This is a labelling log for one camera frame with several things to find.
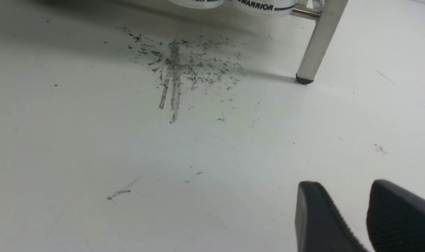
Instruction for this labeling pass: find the stainless steel shoe rack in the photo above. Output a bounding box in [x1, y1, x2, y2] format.
[292, 0, 348, 85]

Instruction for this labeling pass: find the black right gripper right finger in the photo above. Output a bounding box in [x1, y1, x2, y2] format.
[366, 179, 425, 252]

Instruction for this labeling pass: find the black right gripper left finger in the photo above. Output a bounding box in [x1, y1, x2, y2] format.
[295, 181, 367, 252]

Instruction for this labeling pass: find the navy slip-on shoe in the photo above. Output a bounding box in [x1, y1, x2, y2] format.
[169, 0, 224, 9]
[232, 0, 298, 18]

